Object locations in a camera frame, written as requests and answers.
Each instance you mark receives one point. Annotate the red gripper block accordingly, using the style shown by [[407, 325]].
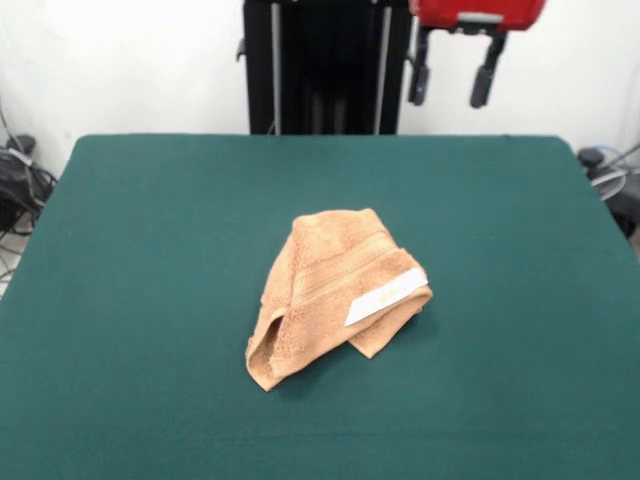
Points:
[[475, 12]]

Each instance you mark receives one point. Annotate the tan terry towel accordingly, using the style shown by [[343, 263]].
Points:
[[325, 300]]

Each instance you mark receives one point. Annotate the small black device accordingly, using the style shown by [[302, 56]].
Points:
[[22, 143], [590, 156]]

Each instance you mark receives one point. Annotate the dark green table cloth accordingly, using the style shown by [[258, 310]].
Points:
[[150, 250]]

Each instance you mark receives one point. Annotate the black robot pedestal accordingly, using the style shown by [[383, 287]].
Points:
[[325, 75]]

